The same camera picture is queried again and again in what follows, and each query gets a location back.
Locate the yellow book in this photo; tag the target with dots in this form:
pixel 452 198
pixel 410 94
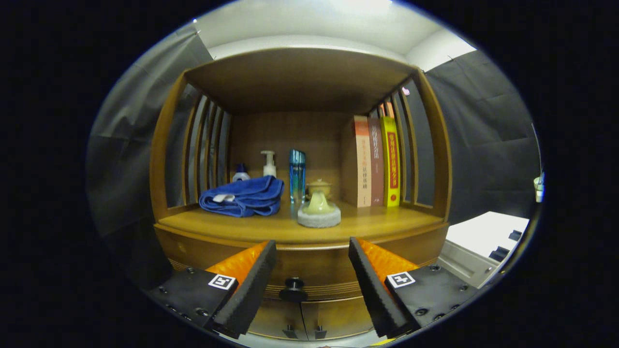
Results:
pixel 390 164

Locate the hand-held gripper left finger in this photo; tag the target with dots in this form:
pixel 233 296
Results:
pixel 251 290

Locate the tall blue glass bottle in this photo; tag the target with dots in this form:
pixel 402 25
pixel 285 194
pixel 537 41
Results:
pixel 297 176

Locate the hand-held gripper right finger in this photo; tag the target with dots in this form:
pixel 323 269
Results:
pixel 375 290

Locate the brown book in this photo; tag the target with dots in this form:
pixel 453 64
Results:
pixel 376 164

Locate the white pump bottle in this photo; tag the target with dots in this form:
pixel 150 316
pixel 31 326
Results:
pixel 269 169

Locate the beige book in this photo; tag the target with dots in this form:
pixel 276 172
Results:
pixel 362 164

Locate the wooden cabinet door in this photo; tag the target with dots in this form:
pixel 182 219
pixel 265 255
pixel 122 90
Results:
pixel 338 316
pixel 275 319

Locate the beige lidded teacup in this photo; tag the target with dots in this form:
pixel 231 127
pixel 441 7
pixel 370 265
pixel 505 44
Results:
pixel 319 186

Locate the wooden cabinet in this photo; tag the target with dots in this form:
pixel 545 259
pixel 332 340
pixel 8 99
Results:
pixel 300 77

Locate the small blue-capped bottle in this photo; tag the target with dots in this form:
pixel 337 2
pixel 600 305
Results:
pixel 240 175

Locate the wooden drawer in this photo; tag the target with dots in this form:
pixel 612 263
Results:
pixel 314 270

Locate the blue folded towel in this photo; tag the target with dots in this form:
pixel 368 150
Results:
pixel 246 195

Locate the wooden countertop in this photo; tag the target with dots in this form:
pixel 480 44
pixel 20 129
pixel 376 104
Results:
pixel 377 224

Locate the white storage box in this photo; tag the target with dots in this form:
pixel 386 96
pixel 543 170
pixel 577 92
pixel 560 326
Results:
pixel 478 232

